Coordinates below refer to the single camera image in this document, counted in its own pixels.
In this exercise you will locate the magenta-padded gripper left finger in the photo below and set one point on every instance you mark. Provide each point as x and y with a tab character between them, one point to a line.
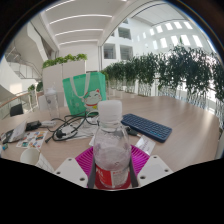
71	171

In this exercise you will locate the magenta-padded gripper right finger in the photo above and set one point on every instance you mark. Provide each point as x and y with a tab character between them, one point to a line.
153	168

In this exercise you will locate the clear water bottle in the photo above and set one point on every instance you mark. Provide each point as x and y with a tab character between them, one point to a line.
111	156

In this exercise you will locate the white paper packets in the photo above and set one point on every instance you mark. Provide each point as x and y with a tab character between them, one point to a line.
145	144

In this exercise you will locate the dark blue keyboard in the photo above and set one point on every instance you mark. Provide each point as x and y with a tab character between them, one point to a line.
146	127

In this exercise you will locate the white grid-pattern mug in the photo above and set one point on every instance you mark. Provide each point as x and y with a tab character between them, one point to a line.
30	156

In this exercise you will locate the colourful sticker sheet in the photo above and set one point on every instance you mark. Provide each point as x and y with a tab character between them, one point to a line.
31	139

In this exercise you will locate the black power adapter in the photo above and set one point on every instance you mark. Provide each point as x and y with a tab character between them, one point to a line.
33	125

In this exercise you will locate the black notebook with papers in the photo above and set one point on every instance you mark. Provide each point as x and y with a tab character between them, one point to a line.
15	133

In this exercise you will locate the clear plastic tumbler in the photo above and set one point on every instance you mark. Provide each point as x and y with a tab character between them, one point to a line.
52	105

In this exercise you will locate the white chair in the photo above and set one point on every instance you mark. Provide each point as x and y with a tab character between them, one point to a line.
42	103

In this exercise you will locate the green tote bag, cat print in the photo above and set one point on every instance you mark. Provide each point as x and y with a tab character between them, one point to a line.
81	91

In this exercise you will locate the black office chair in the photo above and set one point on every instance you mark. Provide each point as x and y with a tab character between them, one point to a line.
16	110

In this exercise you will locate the small planter with green plants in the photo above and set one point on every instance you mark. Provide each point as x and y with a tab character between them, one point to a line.
35	88

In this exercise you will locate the glass railing with wooden handrail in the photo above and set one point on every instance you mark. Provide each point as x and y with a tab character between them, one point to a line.
13	100

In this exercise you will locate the white planter cabinet with plants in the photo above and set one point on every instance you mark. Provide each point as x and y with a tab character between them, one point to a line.
63	78

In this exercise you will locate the row of potted trees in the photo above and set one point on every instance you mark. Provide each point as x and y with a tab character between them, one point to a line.
176	71

